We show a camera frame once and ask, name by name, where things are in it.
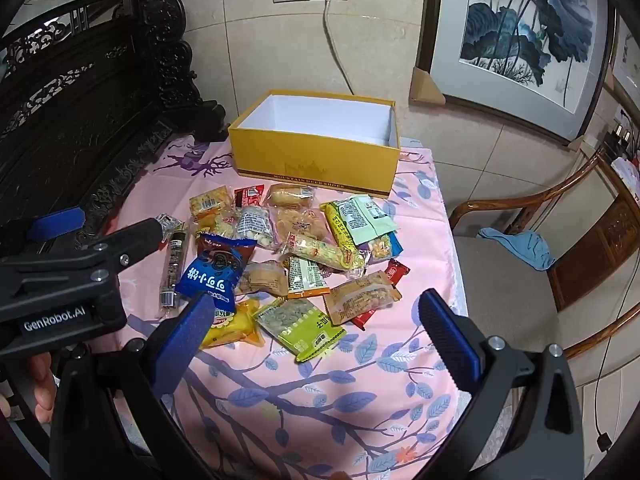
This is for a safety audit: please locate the round cracker packet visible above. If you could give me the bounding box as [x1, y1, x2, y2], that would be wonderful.
[270, 206, 335, 247]

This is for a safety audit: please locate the golden bread packet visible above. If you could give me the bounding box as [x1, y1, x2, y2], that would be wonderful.
[265, 183, 319, 209]

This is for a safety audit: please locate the clear white bean packet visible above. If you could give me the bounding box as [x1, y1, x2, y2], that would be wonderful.
[235, 206, 280, 252]

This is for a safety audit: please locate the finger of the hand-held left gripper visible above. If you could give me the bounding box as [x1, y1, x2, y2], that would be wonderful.
[0, 206, 86, 261]
[0, 217, 164, 311]

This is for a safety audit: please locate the orange snack packet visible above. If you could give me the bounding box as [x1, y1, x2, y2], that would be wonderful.
[281, 255, 332, 297]

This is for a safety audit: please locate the blue cloth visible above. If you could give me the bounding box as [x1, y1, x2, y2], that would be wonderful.
[477, 227, 557, 271]

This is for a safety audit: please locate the wooden armchair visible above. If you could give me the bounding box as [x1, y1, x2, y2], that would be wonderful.
[447, 152, 640, 361]

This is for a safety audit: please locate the blue cookie packet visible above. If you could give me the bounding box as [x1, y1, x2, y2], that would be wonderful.
[175, 245, 257, 313]

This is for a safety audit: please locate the framed lotus painting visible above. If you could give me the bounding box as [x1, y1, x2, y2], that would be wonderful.
[415, 0, 618, 143]

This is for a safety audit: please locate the clear yellow chip packet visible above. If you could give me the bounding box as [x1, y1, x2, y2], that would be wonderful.
[194, 214, 242, 242]

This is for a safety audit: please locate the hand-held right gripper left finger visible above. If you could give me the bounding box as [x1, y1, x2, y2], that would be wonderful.
[50, 292, 216, 480]

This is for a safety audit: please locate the person's left hand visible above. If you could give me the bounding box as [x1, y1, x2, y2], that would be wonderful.
[29, 351, 57, 424]

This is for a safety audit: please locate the long dark sausage stick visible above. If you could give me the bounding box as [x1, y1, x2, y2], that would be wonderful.
[156, 227, 190, 313]

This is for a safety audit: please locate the brown snack packet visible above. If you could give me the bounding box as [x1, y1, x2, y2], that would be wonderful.
[322, 270, 404, 326]

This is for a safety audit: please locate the long yellow snack packet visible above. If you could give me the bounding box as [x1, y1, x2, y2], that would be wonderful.
[320, 201, 370, 272]

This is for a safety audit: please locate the long clear rice roll packet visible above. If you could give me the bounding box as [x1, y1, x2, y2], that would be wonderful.
[280, 232, 372, 279]

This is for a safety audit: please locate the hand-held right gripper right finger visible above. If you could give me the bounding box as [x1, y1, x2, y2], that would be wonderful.
[419, 287, 586, 480]

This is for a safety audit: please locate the orange cracker packet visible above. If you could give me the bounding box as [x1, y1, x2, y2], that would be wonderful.
[189, 186, 235, 221]

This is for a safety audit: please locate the pink floral tablecloth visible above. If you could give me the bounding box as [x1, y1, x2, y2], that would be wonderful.
[107, 137, 471, 480]

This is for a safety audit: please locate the black power strip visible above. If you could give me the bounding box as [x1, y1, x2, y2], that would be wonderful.
[602, 110, 640, 161]

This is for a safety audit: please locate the yellow label bread packet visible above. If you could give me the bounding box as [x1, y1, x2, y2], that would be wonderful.
[199, 300, 264, 352]

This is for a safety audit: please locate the red header nut packet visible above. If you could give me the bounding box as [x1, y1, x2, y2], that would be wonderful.
[233, 184, 267, 209]

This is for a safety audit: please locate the black cable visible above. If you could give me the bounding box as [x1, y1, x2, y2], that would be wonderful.
[595, 260, 632, 456]

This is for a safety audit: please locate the small silver packet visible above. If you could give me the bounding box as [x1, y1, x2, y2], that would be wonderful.
[155, 213, 184, 235]

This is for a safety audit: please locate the blue-edged orange puff packet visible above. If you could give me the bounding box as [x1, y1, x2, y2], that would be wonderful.
[367, 232, 404, 262]

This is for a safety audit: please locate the brown bread packet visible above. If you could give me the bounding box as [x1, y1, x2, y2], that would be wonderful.
[235, 260, 291, 297]

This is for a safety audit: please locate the yellow cardboard box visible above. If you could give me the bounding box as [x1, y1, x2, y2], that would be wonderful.
[228, 89, 402, 197]

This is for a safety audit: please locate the green seed packet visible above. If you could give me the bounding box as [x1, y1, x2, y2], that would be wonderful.
[252, 297, 348, 362]

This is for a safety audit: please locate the framed picture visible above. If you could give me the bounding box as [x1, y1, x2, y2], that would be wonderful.
[612, 15, 640, 96]

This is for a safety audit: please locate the red snack packet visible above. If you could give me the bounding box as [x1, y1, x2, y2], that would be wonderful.
[350, 309, 379, 331]

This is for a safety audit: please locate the dark carved wooden furniture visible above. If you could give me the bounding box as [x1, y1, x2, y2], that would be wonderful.
[0, 0, 231, 261]

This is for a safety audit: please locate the beige power cable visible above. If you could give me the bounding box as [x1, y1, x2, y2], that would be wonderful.
[322, 0, 357, 95]

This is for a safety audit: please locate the light green snack packet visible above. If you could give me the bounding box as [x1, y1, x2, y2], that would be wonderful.
[332, 196, 397, 247]

